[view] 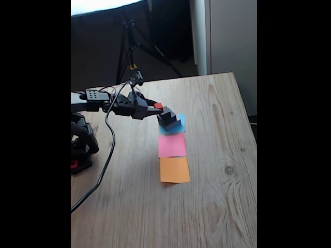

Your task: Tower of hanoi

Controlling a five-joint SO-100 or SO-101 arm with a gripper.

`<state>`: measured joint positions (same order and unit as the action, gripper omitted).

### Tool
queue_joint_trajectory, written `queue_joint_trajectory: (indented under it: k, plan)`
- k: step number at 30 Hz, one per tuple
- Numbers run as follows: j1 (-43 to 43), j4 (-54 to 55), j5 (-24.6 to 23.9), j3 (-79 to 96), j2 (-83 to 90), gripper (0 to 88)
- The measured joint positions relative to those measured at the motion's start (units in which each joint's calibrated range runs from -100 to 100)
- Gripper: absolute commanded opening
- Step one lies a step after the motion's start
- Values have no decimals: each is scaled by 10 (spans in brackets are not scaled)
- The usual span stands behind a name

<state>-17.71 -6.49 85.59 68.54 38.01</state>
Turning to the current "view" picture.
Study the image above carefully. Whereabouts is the medium dark foam block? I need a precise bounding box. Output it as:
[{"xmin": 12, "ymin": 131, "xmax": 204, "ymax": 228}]
[{"xmin": 157, "ymin": 113, "xmax": 178, "ymax": 126}]

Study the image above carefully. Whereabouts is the large grey foam block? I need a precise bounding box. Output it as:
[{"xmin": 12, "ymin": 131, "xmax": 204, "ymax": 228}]
[{"xmin": 160, "ymin": 119, "xmax": 182, "ymax": 132}]

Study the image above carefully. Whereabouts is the blue paper sheet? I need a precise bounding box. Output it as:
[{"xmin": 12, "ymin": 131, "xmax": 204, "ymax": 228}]
[{"xmin": 159, "ymin": 113, "xmax": 186, "ymax": 135}]

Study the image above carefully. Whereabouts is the pink paper sheet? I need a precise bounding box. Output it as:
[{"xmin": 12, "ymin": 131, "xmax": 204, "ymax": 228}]
[{"xmin": 158, "ymin": 133, "xmax": 187, "ymax": 159}]

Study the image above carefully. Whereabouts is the orange paper sheet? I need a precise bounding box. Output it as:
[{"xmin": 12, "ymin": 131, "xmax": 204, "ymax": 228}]
[{"xmin": 160, "ymin": 157, "xmax": 191, "ymax": 184}]

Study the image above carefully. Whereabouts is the black tripod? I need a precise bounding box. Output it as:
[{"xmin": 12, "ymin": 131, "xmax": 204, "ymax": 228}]
[{"xmin": 115, "ymin": 15, "xmax": 184, "ymax": 85}]

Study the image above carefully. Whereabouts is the red and black table clamp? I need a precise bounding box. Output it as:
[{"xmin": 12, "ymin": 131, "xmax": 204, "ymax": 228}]
[{"xmin": 71, "ymin": 156, "xmax": 93, "ymax": 175}]

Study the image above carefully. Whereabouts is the white cabinet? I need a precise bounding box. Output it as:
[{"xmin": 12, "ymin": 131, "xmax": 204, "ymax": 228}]
[{"xmin": 190, "ymin": 0, "xmax": 258, "ymax": 117}]

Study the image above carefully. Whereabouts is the black cable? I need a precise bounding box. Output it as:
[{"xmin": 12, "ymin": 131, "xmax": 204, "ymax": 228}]
[{"xmin": 71, "ymin": 81, "xmax": 130, "ymax": 214}]

